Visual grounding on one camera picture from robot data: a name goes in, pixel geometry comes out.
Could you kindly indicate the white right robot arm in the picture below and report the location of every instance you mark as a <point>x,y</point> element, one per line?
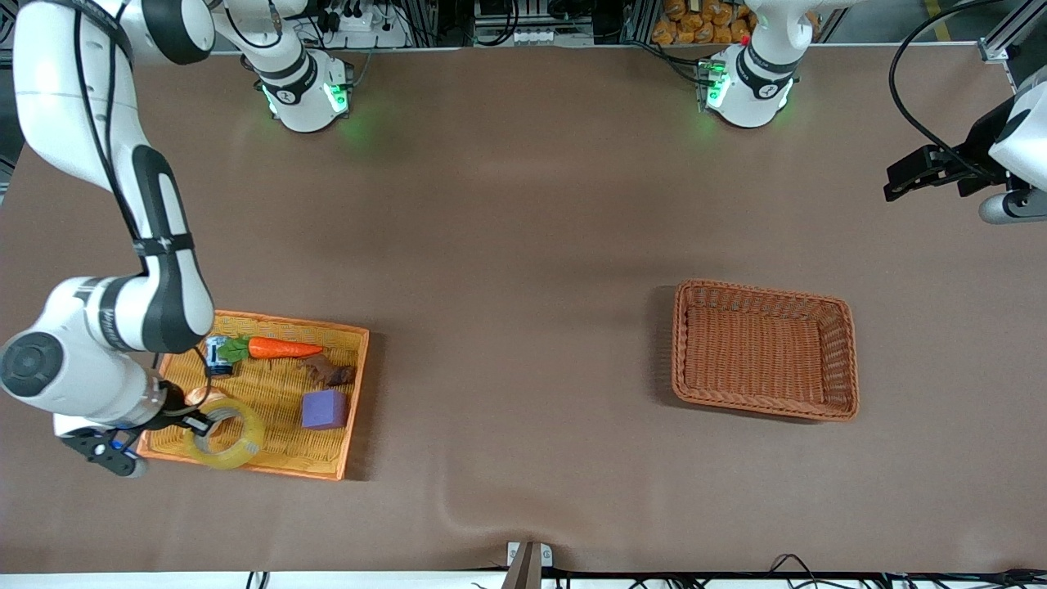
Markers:
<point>65,82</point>

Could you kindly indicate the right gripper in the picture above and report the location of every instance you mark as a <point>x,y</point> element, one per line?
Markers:
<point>173,402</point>

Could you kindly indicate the blue and white can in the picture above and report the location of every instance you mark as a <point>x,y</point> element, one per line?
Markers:
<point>216,360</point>

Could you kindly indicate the aluminium frame profile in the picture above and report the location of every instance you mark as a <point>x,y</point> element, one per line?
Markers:
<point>1002,37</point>

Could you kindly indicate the orange-rimmed yellow wicker tray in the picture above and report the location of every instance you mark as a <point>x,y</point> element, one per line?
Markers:
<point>270,401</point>

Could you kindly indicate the toy croissant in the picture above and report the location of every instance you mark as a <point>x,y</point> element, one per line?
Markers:
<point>208,395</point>

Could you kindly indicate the orange toy carrot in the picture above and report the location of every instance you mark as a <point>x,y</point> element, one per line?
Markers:
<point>282,348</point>

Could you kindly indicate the metal table bracket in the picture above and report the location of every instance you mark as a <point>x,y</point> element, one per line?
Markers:
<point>530,560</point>

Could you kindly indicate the yellow clear tape roll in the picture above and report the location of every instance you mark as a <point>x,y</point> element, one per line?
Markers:
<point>245,450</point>

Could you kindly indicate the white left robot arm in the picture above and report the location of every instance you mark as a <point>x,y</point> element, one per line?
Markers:
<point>748,94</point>

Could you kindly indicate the white power strip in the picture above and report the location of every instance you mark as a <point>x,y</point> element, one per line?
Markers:
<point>368,33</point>

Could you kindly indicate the bag of orange snacks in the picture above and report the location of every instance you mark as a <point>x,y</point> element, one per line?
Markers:
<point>695,29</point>

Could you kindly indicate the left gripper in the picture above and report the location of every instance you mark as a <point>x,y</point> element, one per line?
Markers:
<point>976,147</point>

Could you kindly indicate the purple cube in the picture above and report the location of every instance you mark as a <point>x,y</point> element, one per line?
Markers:
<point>324,411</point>

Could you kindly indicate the brown wicker basket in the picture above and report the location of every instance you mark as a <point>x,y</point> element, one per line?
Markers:
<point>761,352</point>

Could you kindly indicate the brown toy animal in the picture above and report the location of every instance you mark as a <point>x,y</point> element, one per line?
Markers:
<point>331,372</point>

